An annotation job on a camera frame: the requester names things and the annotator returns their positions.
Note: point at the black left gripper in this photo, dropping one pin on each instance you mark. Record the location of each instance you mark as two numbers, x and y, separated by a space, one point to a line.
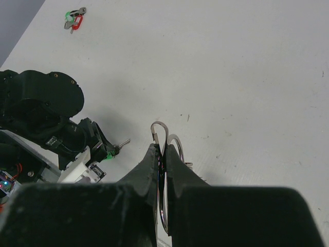
102 214

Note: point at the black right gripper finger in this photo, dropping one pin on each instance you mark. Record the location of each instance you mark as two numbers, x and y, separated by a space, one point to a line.
203 215

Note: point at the silver keyring with keys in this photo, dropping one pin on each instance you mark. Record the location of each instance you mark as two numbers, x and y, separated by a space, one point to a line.
162 169

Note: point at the key with green tag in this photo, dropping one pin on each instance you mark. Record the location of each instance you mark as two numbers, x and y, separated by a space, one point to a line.
70 16
117 148

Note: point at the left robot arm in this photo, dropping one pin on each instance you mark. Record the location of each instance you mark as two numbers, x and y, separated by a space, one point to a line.
39 107

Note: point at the key with red tag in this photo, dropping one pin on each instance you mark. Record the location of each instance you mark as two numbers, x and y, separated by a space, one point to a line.
76 23

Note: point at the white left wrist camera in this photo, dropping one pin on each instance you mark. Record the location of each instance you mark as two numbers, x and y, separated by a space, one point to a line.
82 170

